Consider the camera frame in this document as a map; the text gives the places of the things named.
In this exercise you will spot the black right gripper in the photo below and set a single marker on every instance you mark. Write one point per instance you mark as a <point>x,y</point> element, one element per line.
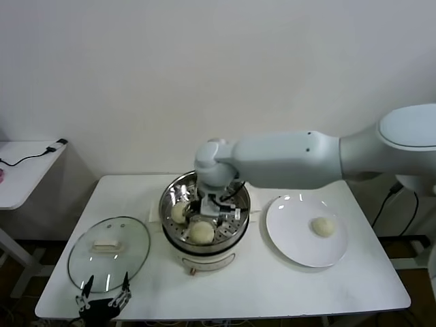
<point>210,206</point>

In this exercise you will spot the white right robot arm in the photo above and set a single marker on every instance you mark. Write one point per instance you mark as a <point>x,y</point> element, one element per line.
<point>282,160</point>

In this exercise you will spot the small red object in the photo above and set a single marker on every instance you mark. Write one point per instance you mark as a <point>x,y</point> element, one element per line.
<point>1,176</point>

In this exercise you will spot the white round plate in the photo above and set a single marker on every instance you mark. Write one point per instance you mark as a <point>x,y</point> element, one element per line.
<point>289,235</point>

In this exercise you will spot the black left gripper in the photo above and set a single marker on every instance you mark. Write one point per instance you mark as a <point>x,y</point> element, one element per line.
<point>98,310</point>

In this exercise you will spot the white steamed baozi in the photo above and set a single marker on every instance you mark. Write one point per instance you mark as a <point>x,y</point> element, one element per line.
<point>201,232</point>
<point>322,227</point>
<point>177,213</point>

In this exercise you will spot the steel perforated steamer basket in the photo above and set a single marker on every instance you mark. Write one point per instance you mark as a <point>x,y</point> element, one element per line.
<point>170,195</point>

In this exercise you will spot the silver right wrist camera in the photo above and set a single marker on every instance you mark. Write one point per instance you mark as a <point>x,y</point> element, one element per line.
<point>233,214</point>

